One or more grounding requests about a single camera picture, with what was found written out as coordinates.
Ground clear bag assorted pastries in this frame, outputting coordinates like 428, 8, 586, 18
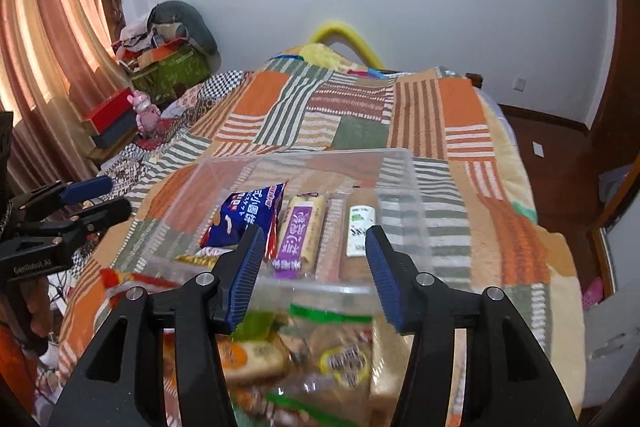
224, 306, 413, 426

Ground blue biscuit snack packet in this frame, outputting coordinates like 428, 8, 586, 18
200, 182, 286, 260

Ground purple label cake snack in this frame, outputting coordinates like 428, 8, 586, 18
271, 193, 328, 280

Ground brown roll white label snack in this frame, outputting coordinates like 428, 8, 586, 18
340, 187, 380, 283

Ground left hand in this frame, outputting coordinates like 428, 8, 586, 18
1, 277, 52, 358

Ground red white snack packet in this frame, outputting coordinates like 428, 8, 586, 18
100, 268, 177, 308

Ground orange bread snack packet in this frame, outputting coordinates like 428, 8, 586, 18
217, 336, 291, 387

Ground dark blue box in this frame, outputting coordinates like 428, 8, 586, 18
91, 109, 137, 150

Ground red gift box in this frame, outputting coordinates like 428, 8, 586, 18
82, 87, 132, 135

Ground pink plush toy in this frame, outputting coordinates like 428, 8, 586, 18
127, 90, 160, 136

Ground clear plastic storage box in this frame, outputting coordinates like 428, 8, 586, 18
114, 148, 432, 309

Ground patchwork striped bed blanket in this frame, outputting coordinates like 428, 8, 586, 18
58, 44, 586, 411

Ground orange pink window curtain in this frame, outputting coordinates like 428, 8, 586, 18
1, 0, 128, 192

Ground yellow curved headboard pillow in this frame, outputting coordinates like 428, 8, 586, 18
308, 20, 386, 70

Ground wall power socket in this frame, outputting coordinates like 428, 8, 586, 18
513, 77, 526, 92

